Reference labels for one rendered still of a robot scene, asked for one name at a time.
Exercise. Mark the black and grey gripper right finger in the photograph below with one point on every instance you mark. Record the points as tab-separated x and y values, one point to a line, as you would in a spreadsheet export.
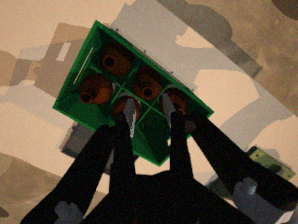
259	193

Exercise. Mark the dark green crate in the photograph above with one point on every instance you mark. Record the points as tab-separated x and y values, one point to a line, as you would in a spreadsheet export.
151	130

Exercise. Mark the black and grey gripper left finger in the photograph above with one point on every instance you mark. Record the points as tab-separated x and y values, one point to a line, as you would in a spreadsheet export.
68	202

